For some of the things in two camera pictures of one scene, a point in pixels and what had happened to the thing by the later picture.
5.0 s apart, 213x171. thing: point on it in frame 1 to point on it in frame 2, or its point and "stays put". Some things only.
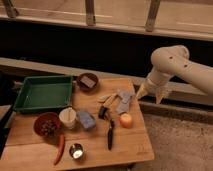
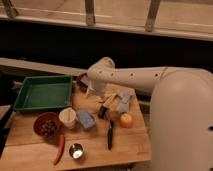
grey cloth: x=125 y=95 stays put
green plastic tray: x=44 y=93 stays put
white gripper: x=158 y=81 to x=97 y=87
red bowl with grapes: x=47 y=124 stays put
